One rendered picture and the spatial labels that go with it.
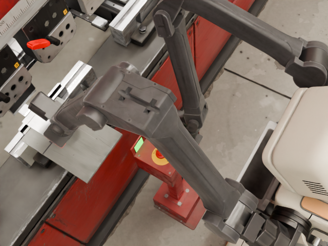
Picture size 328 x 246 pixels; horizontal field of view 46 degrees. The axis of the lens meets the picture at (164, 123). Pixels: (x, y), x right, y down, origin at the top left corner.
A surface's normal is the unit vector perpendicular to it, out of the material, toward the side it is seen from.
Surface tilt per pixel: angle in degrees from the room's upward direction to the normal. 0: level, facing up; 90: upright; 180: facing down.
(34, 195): 0
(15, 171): 0
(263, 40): 72
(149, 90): 5
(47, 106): 23
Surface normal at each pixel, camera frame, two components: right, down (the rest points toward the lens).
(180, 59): -0.30, 0.72
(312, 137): -0.64, -0.61
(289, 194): -0.21, -0.49
